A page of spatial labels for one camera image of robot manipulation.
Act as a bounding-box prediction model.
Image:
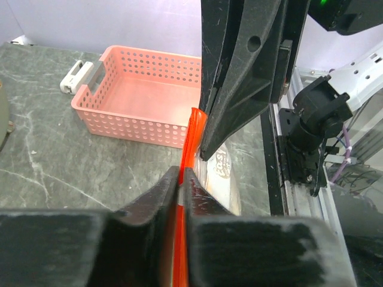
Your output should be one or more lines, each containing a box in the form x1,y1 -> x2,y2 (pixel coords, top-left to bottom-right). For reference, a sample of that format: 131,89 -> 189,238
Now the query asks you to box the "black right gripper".
270,0 -> 382,103

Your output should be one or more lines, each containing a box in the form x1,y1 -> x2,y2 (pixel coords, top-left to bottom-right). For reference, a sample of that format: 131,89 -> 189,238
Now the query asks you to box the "pink perforated plastic basket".
71,45 -> 202,148

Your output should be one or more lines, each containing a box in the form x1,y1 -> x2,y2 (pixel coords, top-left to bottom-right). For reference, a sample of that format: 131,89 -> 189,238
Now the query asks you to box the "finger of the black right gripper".
200,1 -> 283,161

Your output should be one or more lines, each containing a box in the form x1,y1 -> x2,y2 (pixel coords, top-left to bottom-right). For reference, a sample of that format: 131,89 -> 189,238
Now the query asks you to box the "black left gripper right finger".
182,167 -> 358,287

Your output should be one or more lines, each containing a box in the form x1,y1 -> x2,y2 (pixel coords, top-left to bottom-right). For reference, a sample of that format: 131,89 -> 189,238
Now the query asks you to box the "small white plastic clip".
59,60 -> 94,95

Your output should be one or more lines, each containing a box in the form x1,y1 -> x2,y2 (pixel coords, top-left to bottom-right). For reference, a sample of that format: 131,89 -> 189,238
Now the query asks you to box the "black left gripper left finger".
1,166 -> 179,286

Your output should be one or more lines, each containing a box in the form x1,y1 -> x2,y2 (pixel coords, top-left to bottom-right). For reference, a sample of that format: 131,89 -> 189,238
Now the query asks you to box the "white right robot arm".
199,1 -> 382,196

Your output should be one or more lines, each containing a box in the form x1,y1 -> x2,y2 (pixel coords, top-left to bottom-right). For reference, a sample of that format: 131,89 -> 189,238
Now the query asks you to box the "aluminium rail frame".
260,69 -> 382,286

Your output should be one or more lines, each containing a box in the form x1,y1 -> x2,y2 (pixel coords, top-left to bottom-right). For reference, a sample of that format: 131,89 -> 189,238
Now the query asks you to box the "orange zip top bag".
172,108 -> 242,286

